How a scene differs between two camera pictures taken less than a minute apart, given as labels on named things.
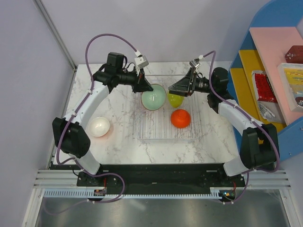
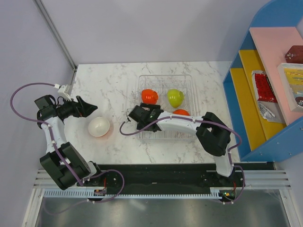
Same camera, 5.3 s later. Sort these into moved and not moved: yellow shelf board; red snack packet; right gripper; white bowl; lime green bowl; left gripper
Moved: left gripper; right gripper
Not moved: red snack packet; yellow shelf board; lime green bowl; white bowl
